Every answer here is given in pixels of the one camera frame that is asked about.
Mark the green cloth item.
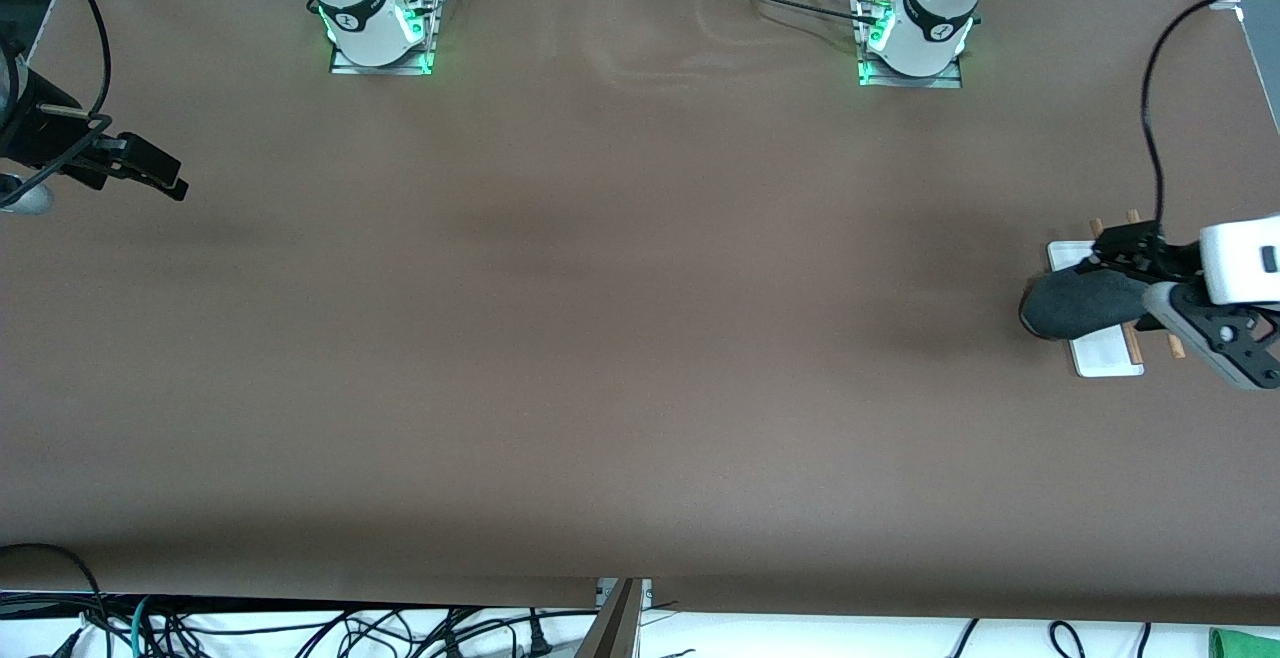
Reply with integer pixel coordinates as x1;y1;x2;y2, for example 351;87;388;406
1208;628;1280;658

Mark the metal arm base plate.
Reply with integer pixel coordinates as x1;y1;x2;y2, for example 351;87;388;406
857;0;964;89
328;0;441;77

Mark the pink and grey microfiber towel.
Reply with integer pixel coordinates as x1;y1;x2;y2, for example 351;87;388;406
1019;268;1153;342

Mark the white rack base tray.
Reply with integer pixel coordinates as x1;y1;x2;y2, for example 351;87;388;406
1047;240;1145;378

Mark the black looped floor cable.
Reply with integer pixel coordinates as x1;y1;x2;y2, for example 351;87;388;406
0;543;111;658

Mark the grey table frame beam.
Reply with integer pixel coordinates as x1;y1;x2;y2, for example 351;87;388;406
578;578;653;658

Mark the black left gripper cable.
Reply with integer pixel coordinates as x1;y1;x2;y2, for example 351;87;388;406
1140;0;1280;231

